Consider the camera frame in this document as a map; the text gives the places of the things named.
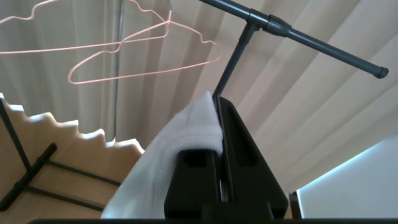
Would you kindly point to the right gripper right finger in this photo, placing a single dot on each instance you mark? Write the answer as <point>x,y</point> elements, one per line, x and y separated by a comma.
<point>255,193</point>

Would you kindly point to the black clothes rack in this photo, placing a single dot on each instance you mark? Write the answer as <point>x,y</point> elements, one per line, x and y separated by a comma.
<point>273,26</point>

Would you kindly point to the white printed t-shirt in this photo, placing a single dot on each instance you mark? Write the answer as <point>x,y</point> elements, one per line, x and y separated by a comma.
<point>149,180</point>

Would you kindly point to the pink clothes hanger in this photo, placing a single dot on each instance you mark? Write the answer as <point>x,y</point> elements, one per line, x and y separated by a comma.
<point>62,48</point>
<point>170,17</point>

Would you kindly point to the beige curtain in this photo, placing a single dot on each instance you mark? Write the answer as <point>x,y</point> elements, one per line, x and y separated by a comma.
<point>311,109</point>

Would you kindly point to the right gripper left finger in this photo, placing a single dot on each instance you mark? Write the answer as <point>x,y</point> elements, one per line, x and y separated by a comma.
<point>192,193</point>

